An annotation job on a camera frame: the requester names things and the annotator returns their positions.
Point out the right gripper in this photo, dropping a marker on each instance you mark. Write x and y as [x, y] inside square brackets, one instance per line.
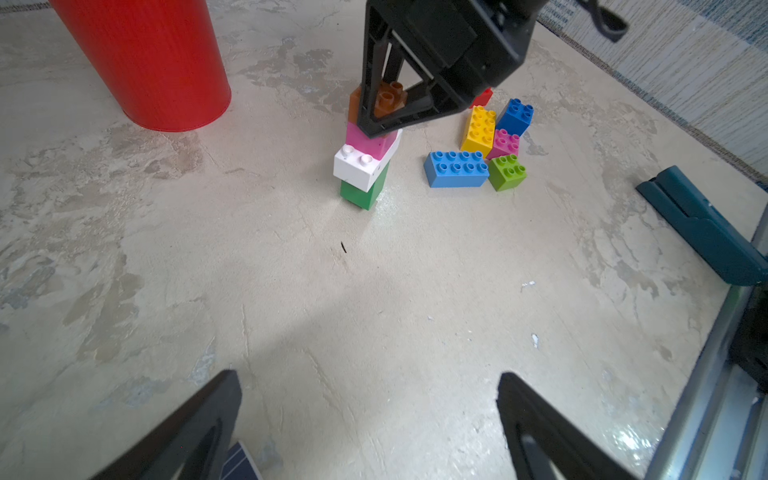
[424, 60]

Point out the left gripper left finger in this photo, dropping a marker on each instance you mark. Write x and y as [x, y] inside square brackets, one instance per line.
[192, 442]

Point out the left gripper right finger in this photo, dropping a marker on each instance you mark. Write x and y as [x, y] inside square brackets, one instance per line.
[542, 442]

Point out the brown lego brick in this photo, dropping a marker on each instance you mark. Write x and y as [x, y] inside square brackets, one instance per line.
[390, 97]

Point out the pink lego brick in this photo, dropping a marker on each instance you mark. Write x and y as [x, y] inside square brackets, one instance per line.
[375, 147]

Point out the light blue lego brick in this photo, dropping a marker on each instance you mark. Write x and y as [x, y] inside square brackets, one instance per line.
[455, 169]

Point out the white lego brick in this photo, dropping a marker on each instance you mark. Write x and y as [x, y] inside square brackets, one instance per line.
[361, 170]

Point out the dark green lego brick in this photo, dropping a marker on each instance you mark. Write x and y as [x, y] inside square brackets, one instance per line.
[364, 199]

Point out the red lego brick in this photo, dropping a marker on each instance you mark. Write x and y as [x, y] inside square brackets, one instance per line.
[483, 98]

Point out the yellow lego brick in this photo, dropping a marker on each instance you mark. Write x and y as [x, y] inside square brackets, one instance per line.
[480, 131]

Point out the magenta lego brick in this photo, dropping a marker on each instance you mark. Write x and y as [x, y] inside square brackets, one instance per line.
[504, 144]

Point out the lime green lego brick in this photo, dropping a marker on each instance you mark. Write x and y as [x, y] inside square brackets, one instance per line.
[506, 172]

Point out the dark blue notebook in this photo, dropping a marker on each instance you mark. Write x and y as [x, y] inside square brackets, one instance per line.
[239, 465]

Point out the teal stapler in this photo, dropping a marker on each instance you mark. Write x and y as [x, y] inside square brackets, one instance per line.
[701, 225]

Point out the red pencil cup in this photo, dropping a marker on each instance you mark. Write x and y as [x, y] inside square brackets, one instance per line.
[159, 59]

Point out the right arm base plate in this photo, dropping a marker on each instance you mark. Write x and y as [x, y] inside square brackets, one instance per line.
[749, 347]

